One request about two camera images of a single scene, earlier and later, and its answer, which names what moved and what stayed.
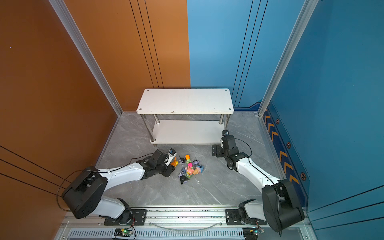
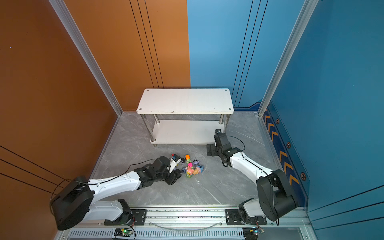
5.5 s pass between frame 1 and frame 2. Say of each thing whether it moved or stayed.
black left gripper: moved
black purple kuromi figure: stayed
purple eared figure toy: stayed
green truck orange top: stayed
